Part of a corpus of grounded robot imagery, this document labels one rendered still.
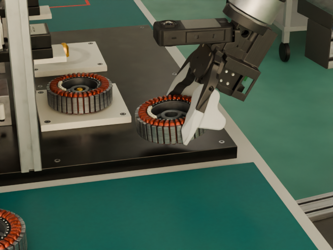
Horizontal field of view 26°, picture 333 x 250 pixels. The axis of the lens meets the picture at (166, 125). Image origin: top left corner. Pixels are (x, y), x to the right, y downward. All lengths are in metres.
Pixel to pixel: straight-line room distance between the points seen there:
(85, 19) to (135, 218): 0.91
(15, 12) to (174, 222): 0.35
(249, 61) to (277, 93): 2.23
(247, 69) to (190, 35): 0.10
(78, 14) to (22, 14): 0.88
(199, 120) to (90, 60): 0.46
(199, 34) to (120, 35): 0.60
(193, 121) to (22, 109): 0.24
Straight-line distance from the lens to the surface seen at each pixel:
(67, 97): 1.21
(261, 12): 1.05
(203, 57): 1.08
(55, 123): 1.19
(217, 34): 1.06
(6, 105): 1.21
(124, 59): 1.49
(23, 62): 1.02
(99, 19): 1.82
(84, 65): 1.43
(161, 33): 1.04
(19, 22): 1.00
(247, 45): 1.09
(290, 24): 3.64
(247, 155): 1.16
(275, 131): 2.96
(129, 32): 1.65
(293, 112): 3.14
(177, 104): 1.14
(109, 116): 1.21
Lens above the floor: 1.29
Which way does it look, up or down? 26 degrees down
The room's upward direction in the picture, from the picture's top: straight up
